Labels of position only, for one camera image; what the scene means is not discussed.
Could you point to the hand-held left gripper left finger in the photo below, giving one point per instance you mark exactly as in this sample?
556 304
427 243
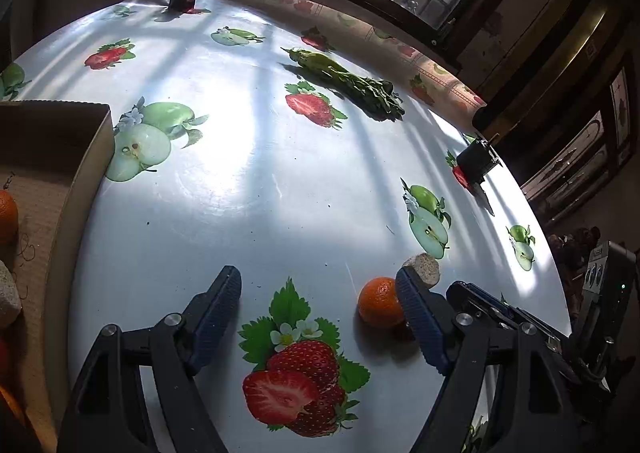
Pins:
215 320

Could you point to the bunch of leafy greens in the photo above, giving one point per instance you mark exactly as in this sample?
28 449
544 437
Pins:
350 83

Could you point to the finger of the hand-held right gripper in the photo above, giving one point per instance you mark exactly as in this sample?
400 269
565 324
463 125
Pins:
462 294
557 343

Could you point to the black clamp device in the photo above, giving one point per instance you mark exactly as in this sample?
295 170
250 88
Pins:
472 160

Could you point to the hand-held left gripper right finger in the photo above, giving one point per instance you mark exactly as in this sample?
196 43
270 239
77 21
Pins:
422 328

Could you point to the cardboard box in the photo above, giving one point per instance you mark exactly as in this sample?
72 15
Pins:
75 173

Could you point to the orange tangerine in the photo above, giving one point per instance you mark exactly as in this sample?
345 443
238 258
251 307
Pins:
377 303
6 220

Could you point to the fruit-printed tablecloth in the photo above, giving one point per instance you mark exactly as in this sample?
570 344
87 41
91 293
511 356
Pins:
250 173

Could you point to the beige stone piece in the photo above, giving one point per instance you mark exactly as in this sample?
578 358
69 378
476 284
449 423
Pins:
425 265

